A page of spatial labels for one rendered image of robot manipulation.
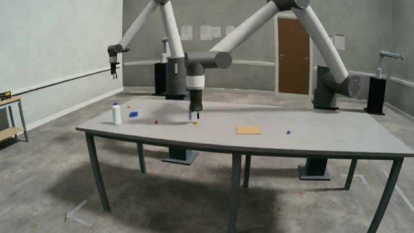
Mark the tan mat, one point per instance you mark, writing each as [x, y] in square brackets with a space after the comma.
[253, 130]

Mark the white plastic bottle with blue cap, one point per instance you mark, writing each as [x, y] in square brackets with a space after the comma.
[116, 114]

